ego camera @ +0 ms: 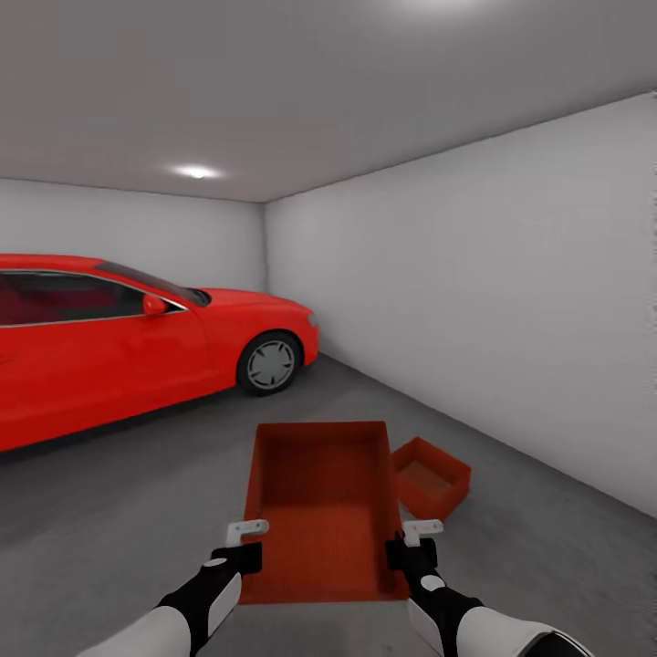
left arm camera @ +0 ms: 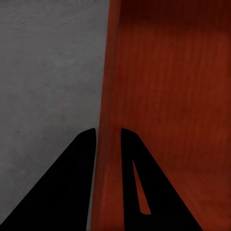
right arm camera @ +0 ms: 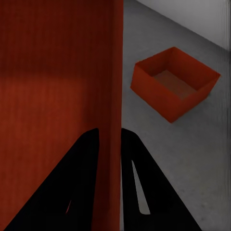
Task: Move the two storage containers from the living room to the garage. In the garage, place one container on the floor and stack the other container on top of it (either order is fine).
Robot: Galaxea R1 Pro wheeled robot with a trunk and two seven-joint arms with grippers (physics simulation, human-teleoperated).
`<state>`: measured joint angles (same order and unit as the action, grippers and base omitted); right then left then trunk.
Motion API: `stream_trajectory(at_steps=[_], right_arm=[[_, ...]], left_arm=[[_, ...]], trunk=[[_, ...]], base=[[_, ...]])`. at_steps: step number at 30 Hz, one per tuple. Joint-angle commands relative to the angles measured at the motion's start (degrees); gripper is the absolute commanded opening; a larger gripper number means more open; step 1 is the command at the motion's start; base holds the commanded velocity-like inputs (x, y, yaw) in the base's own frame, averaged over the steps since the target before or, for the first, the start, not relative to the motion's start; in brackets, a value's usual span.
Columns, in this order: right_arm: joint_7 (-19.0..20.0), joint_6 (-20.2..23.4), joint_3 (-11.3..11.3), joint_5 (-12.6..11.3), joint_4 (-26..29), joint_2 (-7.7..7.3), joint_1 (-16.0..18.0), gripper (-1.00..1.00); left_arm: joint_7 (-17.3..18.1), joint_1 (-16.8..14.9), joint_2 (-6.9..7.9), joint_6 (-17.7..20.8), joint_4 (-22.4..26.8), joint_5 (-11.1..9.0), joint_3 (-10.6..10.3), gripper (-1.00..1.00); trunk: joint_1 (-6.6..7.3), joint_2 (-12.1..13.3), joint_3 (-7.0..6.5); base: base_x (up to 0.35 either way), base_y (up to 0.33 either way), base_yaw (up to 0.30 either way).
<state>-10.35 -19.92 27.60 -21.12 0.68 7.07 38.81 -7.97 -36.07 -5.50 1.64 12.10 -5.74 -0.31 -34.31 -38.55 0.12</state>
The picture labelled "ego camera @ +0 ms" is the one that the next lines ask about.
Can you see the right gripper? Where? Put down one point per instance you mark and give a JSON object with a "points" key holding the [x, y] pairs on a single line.
{"points": [[399, 555]]}

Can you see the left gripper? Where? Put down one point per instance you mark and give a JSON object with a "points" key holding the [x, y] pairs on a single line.
{"points": [[251, 556]]}

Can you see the car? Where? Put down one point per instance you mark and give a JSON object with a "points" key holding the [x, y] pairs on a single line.
{"points": [[85, 342]]}

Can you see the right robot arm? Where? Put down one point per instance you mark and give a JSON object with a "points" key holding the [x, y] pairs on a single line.
{"points": [[458, 626]]}

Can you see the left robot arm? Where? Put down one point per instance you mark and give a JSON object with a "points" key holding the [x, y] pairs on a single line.
{"points": [[185, 620]]}

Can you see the storage box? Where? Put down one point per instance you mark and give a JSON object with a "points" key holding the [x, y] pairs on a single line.
{"points": [[430, 483], [327, 491]]}

